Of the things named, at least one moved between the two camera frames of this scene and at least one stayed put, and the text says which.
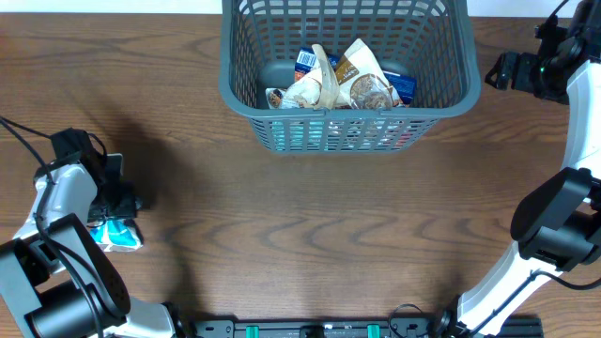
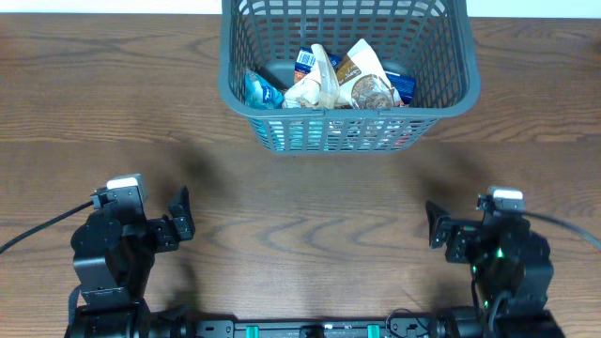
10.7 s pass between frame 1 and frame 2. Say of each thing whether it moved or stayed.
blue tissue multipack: moved
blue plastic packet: moved
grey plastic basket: stayed
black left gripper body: moved
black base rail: stayed
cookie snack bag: stayed
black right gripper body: moved
